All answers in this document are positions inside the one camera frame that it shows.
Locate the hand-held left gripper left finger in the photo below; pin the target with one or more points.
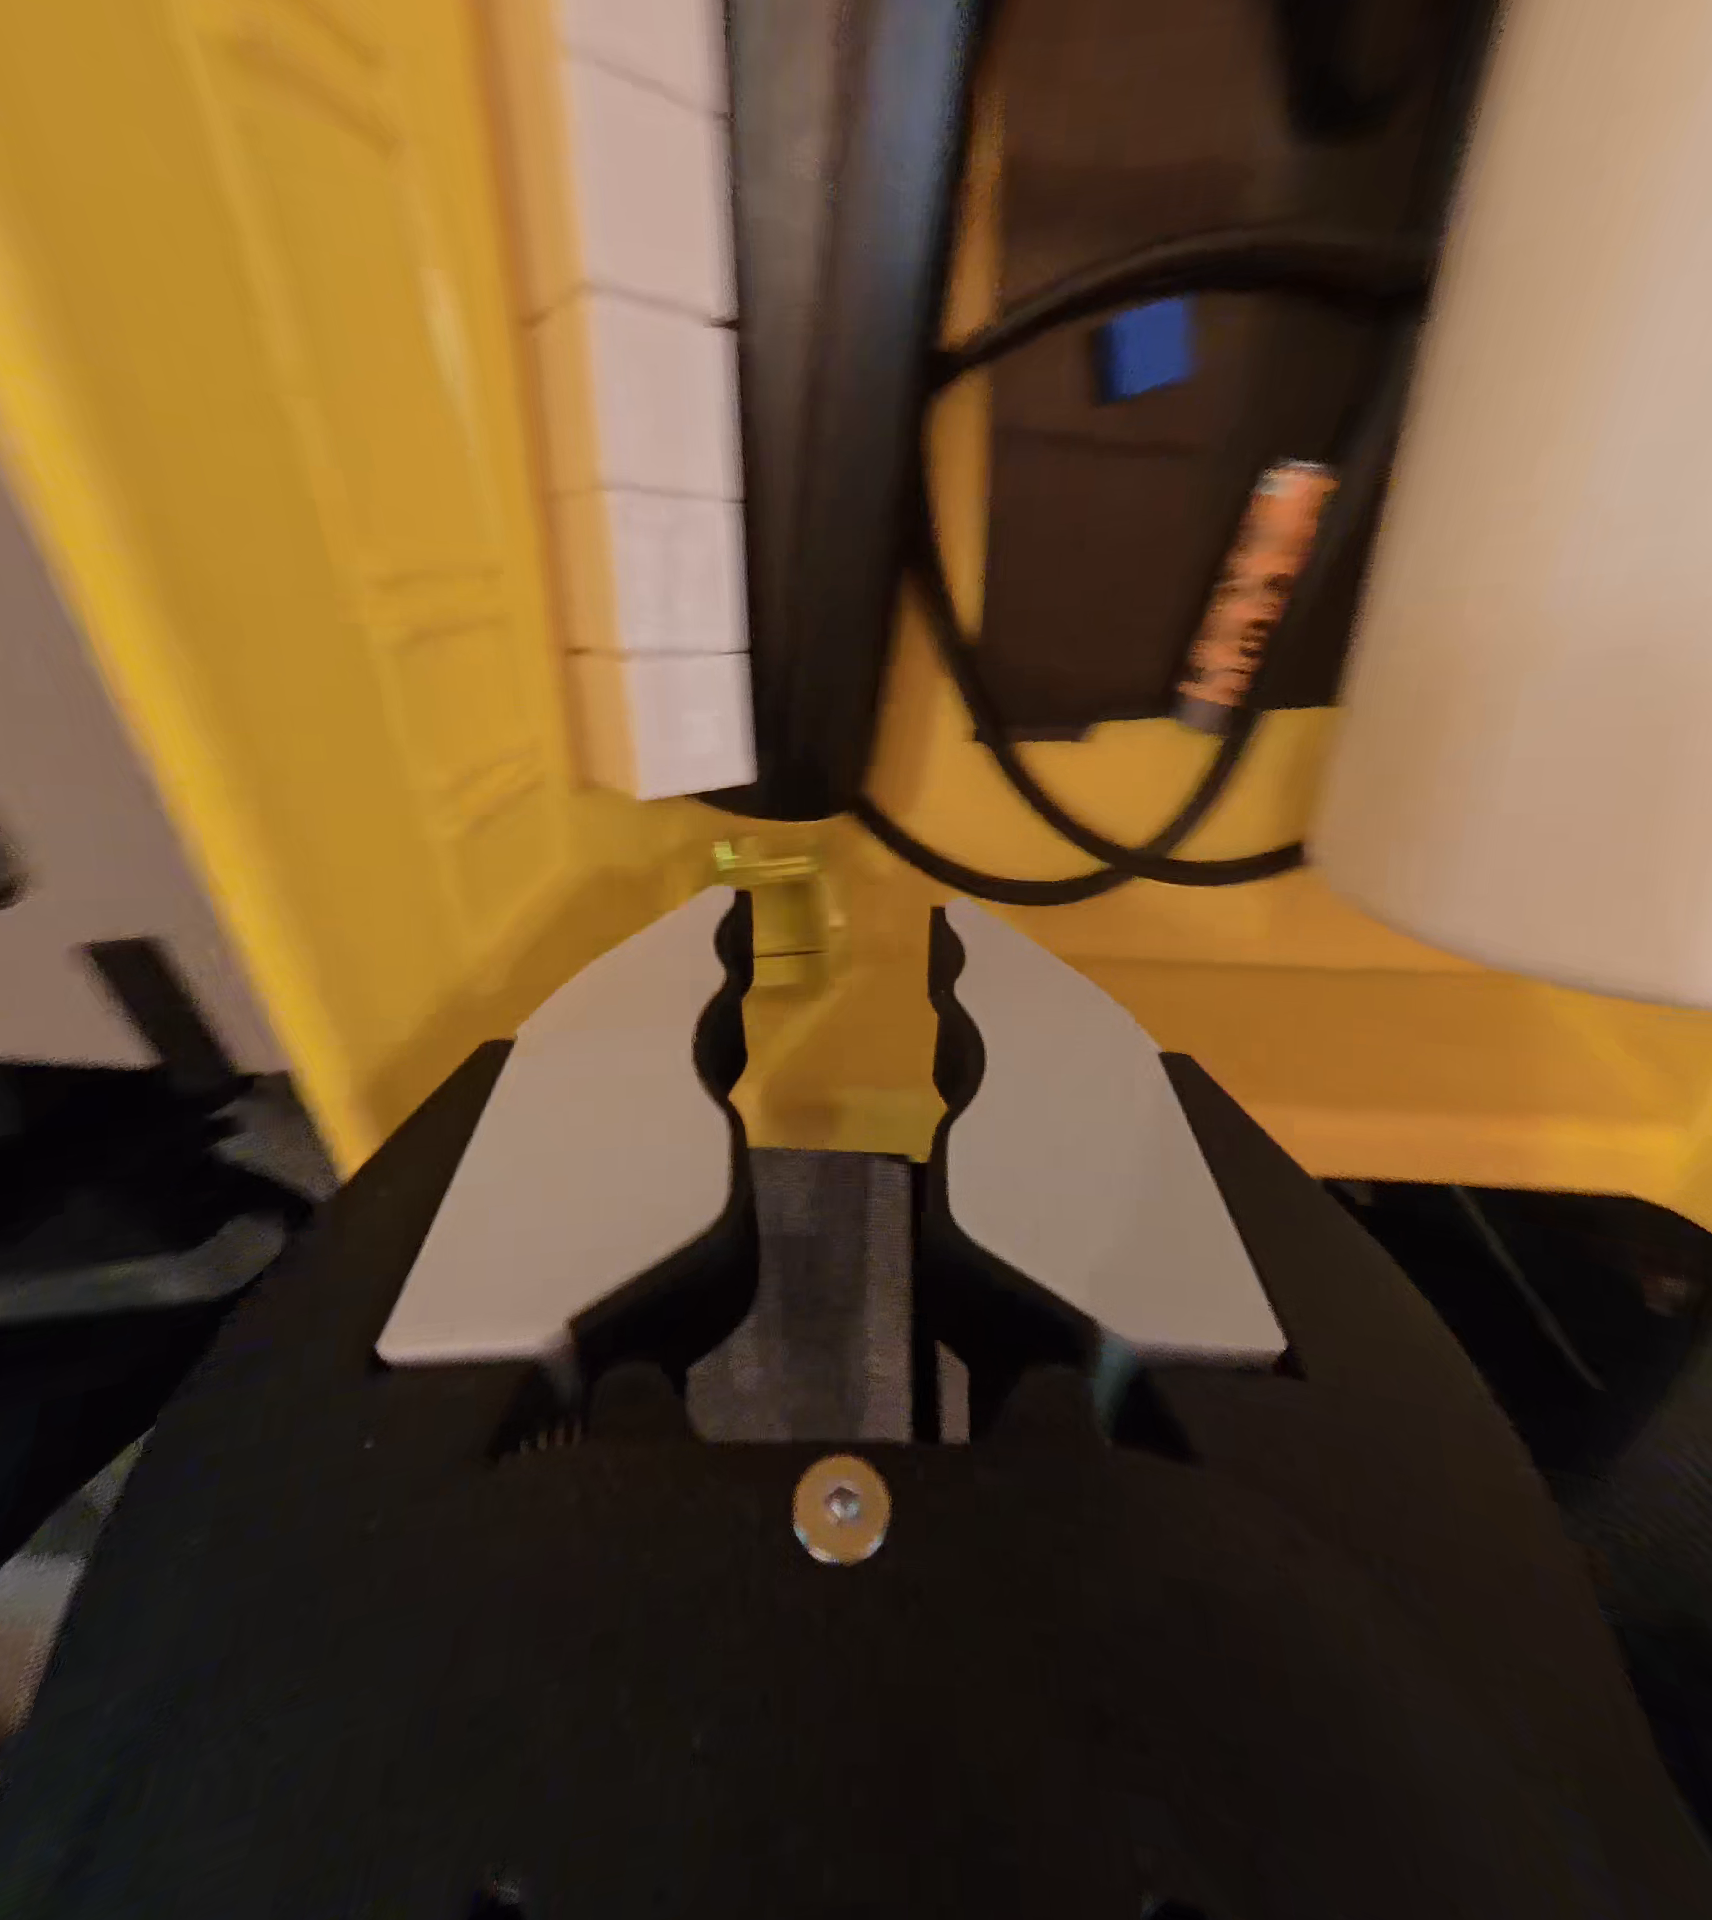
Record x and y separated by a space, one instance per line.
570 1171

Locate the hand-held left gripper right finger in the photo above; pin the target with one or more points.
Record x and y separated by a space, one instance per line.
1097 1185

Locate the green transparent cube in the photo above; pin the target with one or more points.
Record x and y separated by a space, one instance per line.
793 922

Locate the yellow plastic bin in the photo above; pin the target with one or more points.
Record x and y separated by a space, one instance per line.
346 601

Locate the grey desk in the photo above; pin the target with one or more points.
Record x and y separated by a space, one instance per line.
31 631

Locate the copper coloured battery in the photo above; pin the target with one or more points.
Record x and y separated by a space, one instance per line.
1254 601

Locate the black box with blue label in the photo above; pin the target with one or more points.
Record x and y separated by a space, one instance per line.
1097 571

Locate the black office chair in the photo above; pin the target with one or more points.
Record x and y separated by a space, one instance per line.
1666 1501

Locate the black cylinder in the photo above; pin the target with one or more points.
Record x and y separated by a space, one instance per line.
835 375

